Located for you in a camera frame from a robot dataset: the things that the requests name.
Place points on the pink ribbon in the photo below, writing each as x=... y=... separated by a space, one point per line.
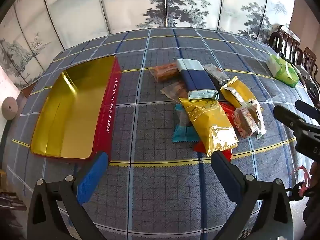
x=303 y=177

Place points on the brown woven mat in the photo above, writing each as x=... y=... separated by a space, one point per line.
x=26 y=91

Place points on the blue and white snack packet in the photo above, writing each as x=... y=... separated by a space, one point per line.
x=197 y=80

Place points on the red-white patterned snack packet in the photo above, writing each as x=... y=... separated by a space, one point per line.
x=242 y=123

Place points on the painted folding screen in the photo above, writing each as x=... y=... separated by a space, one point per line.
x=125 y=5

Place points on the round grey disc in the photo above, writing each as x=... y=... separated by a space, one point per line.
x=8 y=107

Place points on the clear packet of brown pastry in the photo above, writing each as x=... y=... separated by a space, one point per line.
x=176 y=91

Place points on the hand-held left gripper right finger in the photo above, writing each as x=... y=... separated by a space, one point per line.
x=225 y=177

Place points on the red snack packet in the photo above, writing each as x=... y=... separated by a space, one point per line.
x=226 y=110

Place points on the teal snack packet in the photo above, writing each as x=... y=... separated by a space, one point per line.
x=181 y=133

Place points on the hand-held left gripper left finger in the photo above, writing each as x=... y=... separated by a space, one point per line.
x=91 y=180

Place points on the small grey-brown snack packet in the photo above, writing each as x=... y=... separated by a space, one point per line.
x=216 y=75

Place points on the large yellow snack packet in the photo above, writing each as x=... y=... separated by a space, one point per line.
x=210 y=127

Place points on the clear packet of orange snacks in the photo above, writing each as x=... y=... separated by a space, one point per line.
x=165 y=72

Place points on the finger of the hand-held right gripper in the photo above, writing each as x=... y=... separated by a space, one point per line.
x=307 y=108
x=290 y=120

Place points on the green tissue pack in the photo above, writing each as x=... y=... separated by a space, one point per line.
x=282 y=70

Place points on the black and white bag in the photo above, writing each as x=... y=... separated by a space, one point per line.
x=306 y=76

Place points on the dark wooden furniture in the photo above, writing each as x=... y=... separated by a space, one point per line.
x=10 y=197

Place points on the red and gold tin box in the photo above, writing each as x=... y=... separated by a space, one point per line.
x=72 y=110

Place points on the dark clothing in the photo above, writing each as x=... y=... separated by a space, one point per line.
x=313 y=205

